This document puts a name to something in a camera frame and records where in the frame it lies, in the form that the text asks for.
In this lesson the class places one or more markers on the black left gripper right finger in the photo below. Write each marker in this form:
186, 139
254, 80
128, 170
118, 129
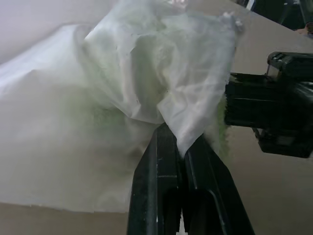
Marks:
210, 195

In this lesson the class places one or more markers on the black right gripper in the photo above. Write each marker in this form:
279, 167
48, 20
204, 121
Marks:
293, 142

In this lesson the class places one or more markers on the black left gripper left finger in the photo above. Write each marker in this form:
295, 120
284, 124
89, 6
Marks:
151, 195

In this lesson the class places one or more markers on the green towel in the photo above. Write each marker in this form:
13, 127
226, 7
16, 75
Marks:
223, 132

